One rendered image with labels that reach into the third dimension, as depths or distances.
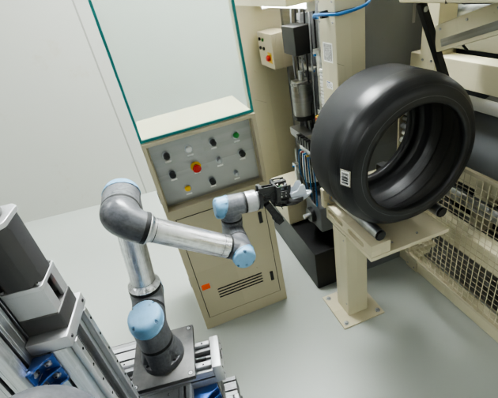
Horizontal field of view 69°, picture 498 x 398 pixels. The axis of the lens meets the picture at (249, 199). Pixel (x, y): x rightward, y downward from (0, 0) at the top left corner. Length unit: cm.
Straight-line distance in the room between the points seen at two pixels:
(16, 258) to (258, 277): 163
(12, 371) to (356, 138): 107
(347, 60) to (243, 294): 146
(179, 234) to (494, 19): 121
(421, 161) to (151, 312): 125
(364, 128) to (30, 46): 317
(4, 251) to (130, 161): 324
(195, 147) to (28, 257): 111
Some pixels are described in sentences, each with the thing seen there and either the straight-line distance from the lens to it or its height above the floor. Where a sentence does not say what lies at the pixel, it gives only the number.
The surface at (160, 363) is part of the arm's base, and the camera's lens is 139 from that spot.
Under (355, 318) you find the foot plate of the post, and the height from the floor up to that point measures 1.
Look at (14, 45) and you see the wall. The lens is 390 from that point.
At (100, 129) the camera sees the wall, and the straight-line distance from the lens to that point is 390.
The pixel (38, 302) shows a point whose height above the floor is 134.
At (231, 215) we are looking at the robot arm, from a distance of 122.
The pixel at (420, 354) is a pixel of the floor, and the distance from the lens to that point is 225.
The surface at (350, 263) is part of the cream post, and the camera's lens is 206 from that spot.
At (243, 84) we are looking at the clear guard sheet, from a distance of 174.
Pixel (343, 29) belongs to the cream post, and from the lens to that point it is 153.
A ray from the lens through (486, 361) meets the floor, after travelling 231.
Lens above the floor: 183
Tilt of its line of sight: 31 degrees down
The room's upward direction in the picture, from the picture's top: 12 degrees counter-clockwise
